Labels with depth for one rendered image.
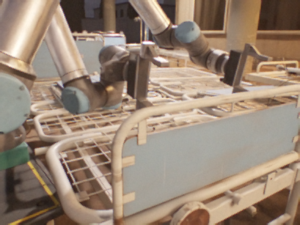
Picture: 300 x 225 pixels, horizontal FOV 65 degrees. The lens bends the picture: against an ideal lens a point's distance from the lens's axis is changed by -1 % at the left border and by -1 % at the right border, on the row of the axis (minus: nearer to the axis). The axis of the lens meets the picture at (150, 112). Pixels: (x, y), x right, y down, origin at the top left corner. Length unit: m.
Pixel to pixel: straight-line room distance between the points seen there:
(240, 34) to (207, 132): 4.90
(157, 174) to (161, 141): 0.08
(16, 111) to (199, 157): 0.45
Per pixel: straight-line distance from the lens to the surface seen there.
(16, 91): 0.60
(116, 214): 0.56
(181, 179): 0.63
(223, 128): 0.66
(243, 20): 5.47
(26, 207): 1.03
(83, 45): 2.49
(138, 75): 0.68
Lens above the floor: 0.92
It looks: 18 degrees down
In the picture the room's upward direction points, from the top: 1 degrees clockwise
